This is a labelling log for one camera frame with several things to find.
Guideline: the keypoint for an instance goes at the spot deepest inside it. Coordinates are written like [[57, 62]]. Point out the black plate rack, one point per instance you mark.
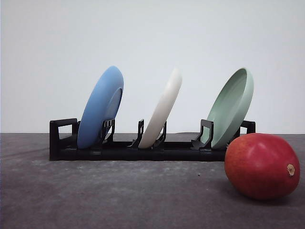
[[64, 144]]

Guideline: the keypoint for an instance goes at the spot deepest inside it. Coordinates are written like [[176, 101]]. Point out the blue plate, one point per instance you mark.
[[104, 104]]

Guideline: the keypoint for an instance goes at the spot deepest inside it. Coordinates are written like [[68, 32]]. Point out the green plate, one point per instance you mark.
[[229, 108]]

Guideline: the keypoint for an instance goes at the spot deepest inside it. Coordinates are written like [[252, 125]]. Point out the white plate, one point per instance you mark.
[[161, 110]]

